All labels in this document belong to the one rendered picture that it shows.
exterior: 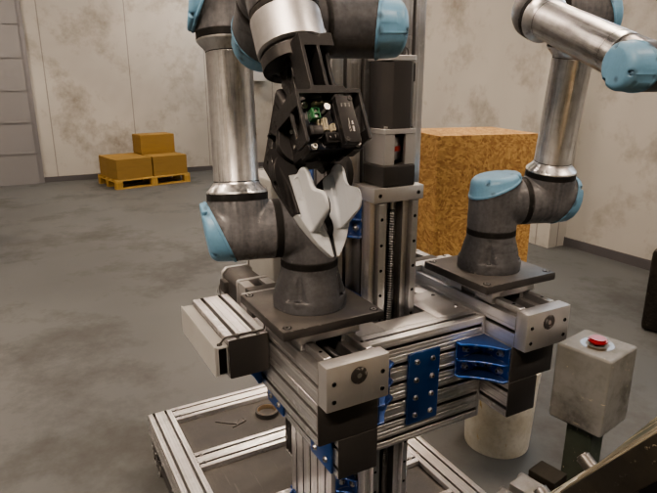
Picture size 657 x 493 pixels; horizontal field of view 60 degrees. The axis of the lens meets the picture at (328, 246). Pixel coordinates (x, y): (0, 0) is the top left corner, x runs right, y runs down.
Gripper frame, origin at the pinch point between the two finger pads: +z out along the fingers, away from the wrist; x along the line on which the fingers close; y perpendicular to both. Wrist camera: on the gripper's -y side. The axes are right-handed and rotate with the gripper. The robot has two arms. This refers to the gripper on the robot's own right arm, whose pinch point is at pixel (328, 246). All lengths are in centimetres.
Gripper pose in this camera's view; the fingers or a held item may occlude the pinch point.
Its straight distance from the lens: 58.2
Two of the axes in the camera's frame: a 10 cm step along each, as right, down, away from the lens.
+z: 2.2, 9.6, -1.4
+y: 4.2, -2.3, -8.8
